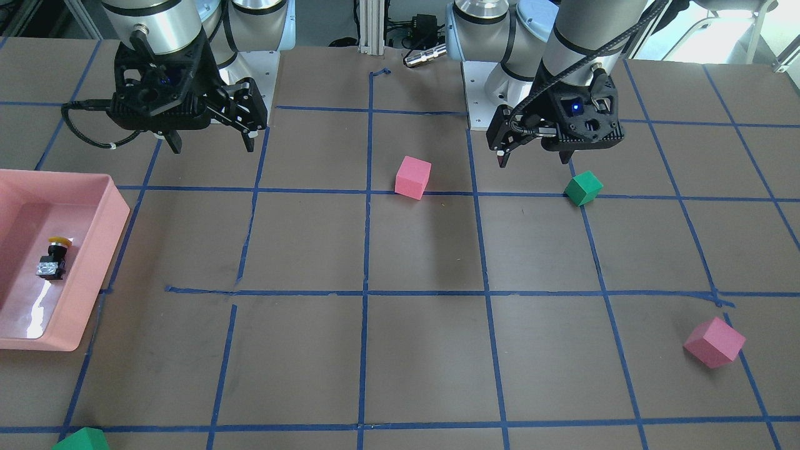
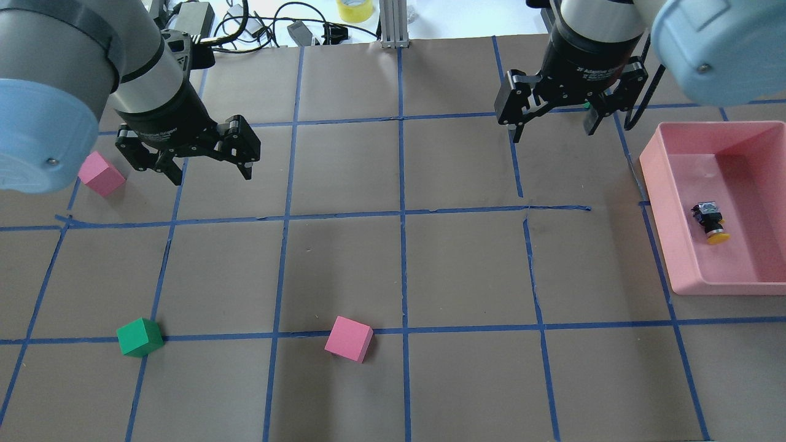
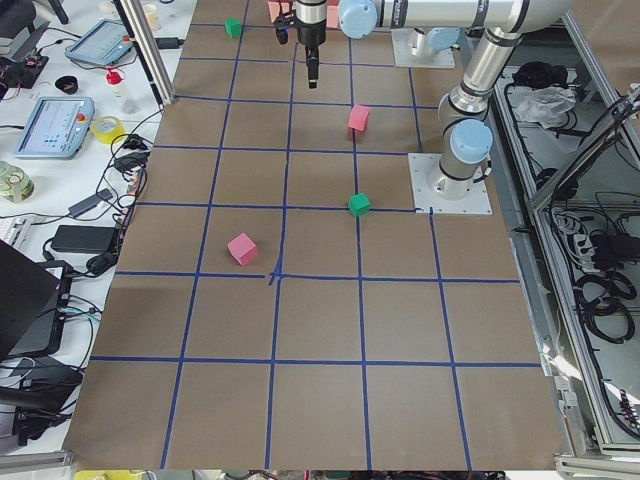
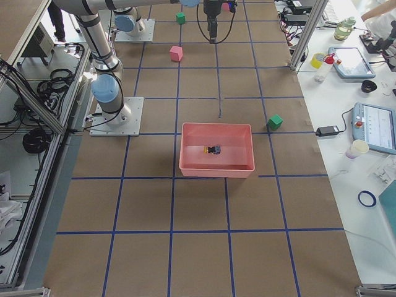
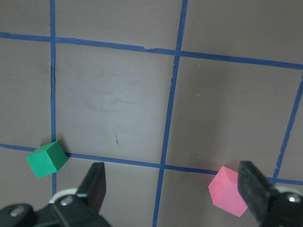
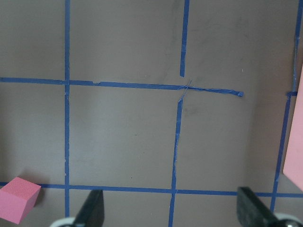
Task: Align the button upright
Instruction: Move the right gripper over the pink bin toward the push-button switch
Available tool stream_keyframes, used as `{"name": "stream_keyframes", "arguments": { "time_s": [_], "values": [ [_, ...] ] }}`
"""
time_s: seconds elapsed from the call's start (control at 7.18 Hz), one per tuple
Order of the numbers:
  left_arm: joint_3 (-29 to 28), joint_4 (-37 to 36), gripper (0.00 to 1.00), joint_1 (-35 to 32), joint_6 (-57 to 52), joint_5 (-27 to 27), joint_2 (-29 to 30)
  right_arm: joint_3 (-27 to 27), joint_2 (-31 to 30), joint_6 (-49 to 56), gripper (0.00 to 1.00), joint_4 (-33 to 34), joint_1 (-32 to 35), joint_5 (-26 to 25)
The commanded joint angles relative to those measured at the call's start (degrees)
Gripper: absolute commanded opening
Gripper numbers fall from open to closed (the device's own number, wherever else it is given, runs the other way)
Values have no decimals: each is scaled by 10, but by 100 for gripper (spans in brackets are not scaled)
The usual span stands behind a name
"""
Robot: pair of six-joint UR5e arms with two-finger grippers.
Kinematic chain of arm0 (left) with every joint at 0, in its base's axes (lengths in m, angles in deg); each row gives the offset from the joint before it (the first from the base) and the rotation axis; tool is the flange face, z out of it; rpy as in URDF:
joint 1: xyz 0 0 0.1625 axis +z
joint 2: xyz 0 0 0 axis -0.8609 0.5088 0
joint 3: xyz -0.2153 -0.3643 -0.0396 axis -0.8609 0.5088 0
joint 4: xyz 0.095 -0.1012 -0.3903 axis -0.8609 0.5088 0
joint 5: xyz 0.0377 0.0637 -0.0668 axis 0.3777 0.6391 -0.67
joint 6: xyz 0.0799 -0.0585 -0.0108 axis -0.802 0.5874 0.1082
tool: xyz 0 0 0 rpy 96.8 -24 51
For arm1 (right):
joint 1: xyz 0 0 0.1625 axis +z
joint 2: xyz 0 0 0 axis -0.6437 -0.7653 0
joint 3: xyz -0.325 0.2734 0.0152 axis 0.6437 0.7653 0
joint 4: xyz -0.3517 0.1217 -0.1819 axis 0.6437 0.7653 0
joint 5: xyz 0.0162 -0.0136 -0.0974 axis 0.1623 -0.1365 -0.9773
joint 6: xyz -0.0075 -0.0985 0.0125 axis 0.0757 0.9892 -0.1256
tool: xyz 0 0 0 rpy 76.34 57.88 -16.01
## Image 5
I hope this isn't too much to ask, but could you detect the green foam cube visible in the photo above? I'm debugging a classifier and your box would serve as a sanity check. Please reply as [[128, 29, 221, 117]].
[[26, 141, 68, 178]]

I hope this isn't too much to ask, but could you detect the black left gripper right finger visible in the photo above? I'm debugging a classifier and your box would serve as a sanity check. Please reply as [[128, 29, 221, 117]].
[[238, 161, 279, 224]]

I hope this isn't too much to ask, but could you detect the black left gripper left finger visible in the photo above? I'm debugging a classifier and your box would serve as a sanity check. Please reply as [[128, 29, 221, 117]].
[[76, 162, 106, 214]]

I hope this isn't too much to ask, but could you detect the pink foam cube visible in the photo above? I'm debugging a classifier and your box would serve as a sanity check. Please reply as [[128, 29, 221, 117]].
[[208, 166, 248, 217]]

